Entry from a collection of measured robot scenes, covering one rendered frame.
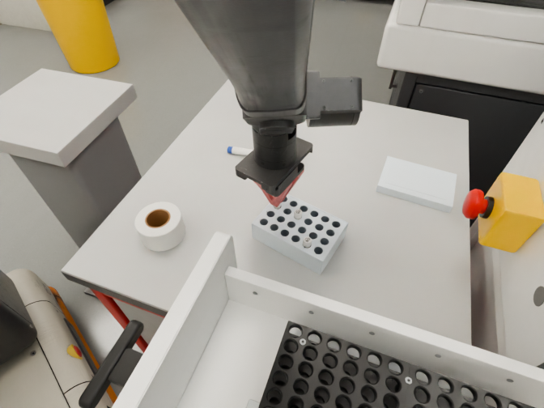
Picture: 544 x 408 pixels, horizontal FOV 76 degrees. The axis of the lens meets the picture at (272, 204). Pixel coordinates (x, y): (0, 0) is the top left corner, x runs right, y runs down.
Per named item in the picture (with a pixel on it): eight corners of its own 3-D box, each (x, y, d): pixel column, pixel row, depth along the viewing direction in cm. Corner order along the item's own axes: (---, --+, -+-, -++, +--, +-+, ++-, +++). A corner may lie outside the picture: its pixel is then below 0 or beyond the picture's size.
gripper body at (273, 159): (313, 154, 50) (317, 110, 45) (273, 197, 45) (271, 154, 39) (277, 138, 53) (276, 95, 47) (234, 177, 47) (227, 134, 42)
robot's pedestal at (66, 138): (84, 293, 132) (-59, 130, 74) (129, 232, 151) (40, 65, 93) (155, 316, 126) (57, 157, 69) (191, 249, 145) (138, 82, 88)
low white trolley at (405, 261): (171, 394, 109) (59, 270, 52) (247, 241, 147) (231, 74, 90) (353, 474, 96) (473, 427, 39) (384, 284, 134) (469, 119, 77)
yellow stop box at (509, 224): (472, 244, 45) (499, 208, 40) (471, 205, 50) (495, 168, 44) (515, 255, 44) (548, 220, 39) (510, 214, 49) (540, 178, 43)
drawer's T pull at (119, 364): (81, 407, 28) (74, 403, 27) (135, 322, 32) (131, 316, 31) (118, 426, 27) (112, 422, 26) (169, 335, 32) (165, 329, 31)
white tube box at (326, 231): (252, 237, 56) (251, 223, 53) (280, 205, 60) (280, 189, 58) (320, 275, 51) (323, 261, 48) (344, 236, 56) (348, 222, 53)
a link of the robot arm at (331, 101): (253, 32, 32) (258, 127, 32) (378, 27, 32) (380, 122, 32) (257, 72, 44) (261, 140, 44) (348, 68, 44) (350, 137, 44)
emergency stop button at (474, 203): (459, 223, 46) (472, 202, 43) (459, 201, 48) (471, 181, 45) (483, 229, 45) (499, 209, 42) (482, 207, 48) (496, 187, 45)
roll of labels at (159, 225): (191, 219, 58) (186, 204, 55) (176, 254, 54) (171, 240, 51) (151, 214, 59) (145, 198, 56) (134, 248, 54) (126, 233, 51)
